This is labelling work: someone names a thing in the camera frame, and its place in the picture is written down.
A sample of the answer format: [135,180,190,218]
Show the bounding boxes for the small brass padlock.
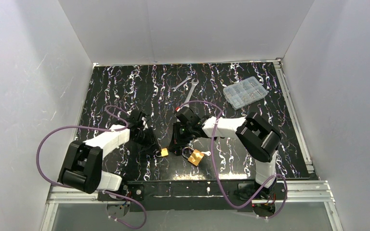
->
[155,148,169,158]

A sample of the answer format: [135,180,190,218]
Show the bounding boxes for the large brass padlock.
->
[181,147,211,167]

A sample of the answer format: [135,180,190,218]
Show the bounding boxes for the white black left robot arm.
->
[58,109,161,193]

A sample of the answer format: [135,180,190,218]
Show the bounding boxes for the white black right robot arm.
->
[168,106,282,190]

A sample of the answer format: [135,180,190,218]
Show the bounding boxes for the large silver wrench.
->
[184,78,199,107]

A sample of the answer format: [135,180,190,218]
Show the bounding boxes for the small silver wrench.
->
[171,76,192,91]

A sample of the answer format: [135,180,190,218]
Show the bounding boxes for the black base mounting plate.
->
[97,180,286,211]

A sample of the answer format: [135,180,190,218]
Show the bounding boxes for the clear plastic screw box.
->
[223,77,268,110]

